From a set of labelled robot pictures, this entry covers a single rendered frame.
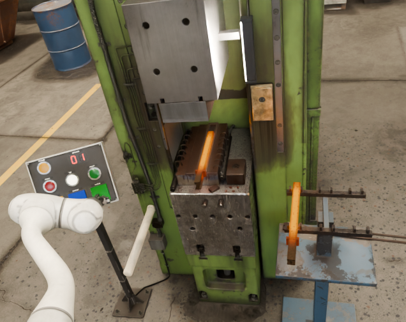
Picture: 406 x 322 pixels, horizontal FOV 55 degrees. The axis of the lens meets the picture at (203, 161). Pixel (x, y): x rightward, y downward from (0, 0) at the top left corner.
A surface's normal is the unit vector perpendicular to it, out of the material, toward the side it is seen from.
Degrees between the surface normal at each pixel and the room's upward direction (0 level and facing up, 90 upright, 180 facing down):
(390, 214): 0
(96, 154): 60
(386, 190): 0
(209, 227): 90
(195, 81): 90
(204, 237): 90
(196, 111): 90
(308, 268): 0
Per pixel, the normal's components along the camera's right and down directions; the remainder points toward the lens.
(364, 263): -0.14, -0.79
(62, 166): 0.16, 0.08
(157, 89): -0.16, 0.62
